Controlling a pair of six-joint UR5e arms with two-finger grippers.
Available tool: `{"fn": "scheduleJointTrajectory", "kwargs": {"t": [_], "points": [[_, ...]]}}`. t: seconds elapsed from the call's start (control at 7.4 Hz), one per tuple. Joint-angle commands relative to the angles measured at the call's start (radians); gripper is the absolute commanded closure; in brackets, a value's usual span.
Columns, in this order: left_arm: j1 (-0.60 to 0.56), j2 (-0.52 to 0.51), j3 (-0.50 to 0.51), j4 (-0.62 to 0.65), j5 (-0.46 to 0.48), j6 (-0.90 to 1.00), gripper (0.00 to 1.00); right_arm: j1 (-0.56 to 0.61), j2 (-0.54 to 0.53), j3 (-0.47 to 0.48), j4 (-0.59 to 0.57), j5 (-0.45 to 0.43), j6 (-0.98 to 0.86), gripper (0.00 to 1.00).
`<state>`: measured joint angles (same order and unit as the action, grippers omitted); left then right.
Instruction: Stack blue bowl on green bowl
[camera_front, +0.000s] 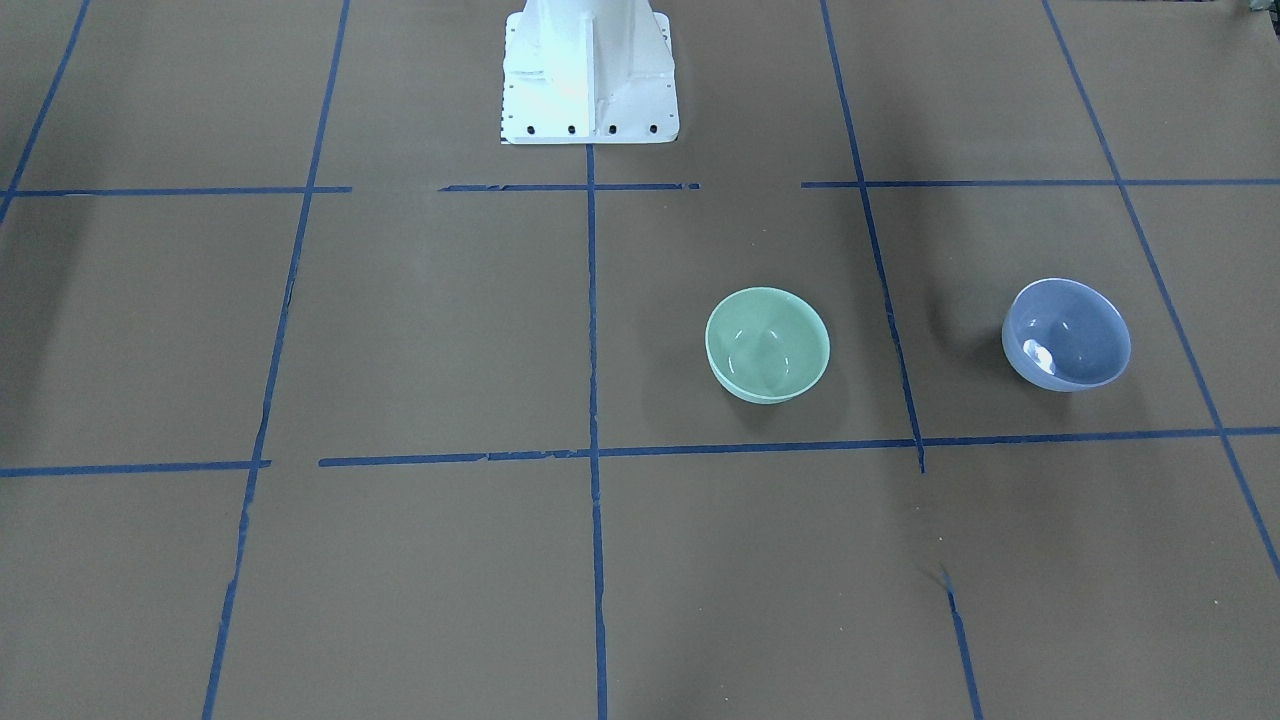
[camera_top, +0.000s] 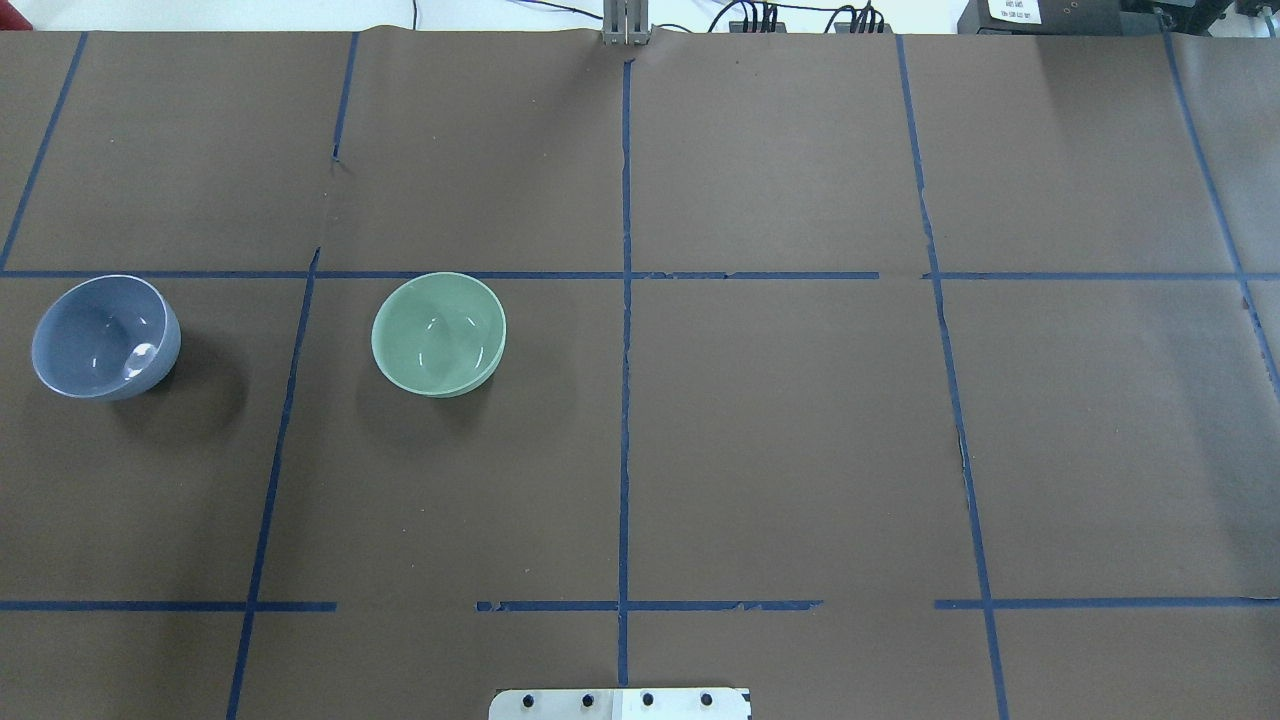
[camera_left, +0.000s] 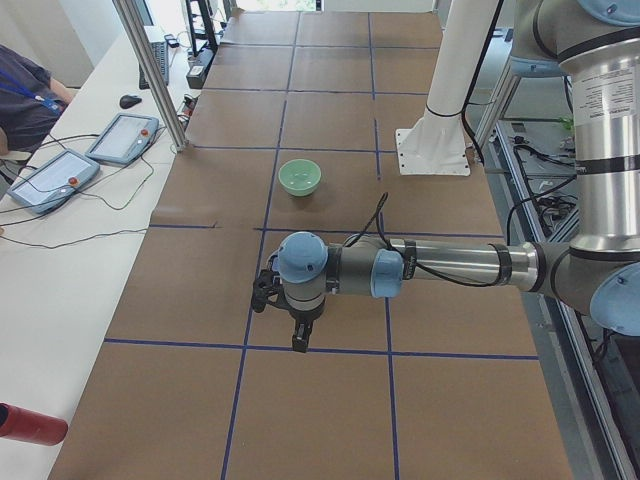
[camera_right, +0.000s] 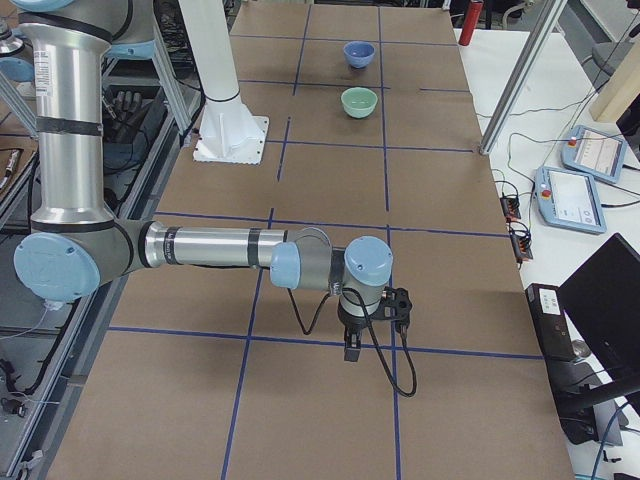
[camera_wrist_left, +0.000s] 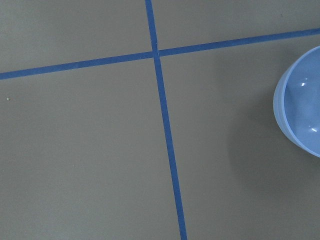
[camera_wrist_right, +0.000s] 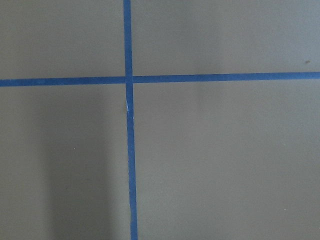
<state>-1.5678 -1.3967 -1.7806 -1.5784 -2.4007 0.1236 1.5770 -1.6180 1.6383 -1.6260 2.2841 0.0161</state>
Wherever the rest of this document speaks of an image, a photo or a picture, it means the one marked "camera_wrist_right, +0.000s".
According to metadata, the horizontal blue tape strip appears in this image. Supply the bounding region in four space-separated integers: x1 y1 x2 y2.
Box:
0 72 320 87

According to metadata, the vertical blue tape strip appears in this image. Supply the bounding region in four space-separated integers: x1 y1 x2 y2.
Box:
123 0 138 240

